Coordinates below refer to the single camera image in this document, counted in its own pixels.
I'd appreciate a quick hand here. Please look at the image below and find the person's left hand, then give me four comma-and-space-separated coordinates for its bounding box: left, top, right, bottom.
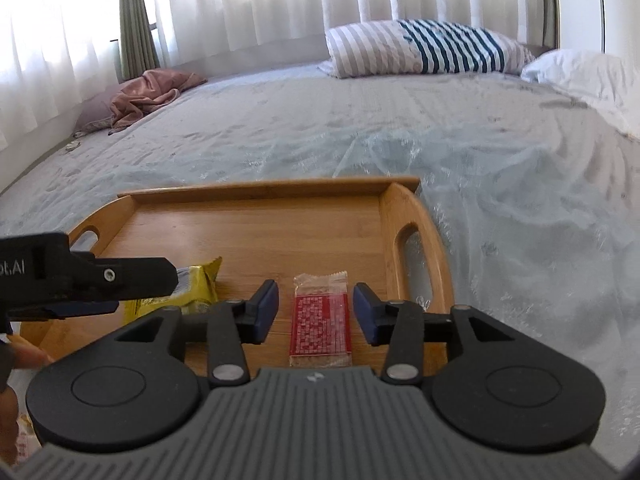
0, 344, 55, 463

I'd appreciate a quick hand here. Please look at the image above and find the purple pillow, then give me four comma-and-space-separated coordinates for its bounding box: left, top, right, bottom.
75, 91, 122, 134

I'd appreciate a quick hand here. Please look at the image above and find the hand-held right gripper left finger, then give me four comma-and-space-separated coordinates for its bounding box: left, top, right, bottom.
115, 279, 280, 389

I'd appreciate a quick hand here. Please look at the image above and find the grey-green curtain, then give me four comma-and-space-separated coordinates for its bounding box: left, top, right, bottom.
117, 0, 162, 82

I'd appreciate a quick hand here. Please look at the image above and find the light blue bedspread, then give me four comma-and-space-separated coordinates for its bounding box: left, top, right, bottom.
0, 57, 640, 463

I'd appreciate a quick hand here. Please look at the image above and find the wooden tray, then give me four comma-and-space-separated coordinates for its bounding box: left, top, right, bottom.
20, 177, 456, 377

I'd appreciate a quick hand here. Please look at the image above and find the white pillow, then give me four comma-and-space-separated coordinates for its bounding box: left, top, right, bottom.
520, 48, 640, 141

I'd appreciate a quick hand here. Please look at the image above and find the pink white snack packet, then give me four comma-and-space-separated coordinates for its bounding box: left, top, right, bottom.
14, 409, 40, 464

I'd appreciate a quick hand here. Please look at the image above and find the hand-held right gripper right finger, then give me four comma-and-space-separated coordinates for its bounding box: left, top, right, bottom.
352, 282, 518, 387

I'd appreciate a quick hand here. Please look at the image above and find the striped pillow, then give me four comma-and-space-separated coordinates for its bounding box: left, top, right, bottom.
317, 18, 537, 80

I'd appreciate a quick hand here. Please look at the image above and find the yellow snack packet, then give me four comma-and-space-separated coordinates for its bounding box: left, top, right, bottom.
122, 256, 224, 326

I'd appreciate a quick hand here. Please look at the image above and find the pink cloth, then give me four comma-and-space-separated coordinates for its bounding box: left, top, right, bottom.
107, 69, 209, 136

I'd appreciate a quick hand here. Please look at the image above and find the red label clear snack packet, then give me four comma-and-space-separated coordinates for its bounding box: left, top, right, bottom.
288, 270, 354, 367

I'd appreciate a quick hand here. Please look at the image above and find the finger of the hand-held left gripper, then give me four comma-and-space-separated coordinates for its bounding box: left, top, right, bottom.
7, 300, 121, 321
75, 257, 179, 303

